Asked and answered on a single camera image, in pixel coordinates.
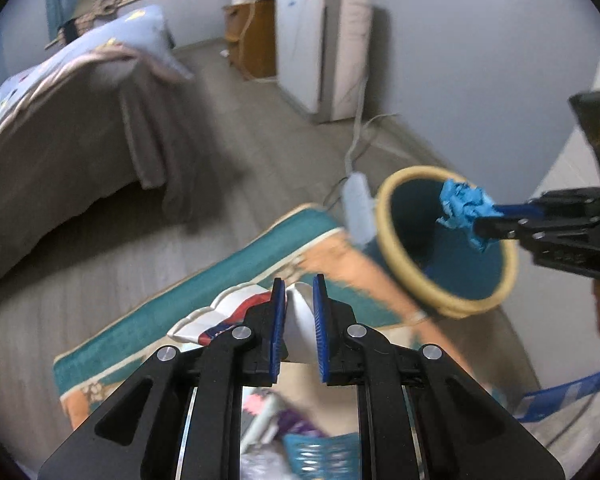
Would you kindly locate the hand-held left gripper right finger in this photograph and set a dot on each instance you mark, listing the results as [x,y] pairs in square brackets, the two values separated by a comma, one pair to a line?
[320,325]

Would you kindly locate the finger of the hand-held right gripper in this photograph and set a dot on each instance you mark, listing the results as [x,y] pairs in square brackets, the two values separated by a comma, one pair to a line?
[500,229]
[520,209]

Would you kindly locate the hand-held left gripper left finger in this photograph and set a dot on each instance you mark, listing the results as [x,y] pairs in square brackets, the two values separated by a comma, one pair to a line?
[278,320]

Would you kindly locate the white and red snack packet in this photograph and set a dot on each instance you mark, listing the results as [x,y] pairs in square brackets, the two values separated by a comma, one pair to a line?
[300,320]

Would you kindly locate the blue paper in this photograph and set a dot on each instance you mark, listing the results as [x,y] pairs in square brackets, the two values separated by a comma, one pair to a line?
[460,205]

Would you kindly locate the teal bin with beige rim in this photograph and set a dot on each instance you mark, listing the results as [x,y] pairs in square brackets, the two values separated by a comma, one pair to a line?
[430,245]

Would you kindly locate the purple wrapper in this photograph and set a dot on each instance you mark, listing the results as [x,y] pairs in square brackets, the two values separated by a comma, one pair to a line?
[297,422]

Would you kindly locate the white power strip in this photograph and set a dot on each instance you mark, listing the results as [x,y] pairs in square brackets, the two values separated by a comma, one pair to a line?
[357,205]

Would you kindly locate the teal perforated plastic item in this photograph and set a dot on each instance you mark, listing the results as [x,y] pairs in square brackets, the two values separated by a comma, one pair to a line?
[320,452]

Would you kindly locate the teal and beige patterned rug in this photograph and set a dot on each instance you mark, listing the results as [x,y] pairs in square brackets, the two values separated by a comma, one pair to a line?
[145,330]

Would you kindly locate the white air purifier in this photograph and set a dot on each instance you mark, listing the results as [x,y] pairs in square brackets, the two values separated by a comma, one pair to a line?
[305,45]

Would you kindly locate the grey bed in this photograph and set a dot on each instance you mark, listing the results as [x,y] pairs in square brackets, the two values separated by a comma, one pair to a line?
[55,160]

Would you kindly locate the wooden cabinet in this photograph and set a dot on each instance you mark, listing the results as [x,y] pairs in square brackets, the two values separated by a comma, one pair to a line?
[255,40]

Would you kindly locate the light blue printed quilt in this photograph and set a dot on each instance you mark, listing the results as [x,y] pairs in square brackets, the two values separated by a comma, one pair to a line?
[125,30]

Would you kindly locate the plaid cloth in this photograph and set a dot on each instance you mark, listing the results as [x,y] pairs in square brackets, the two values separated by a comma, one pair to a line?
[92,15]

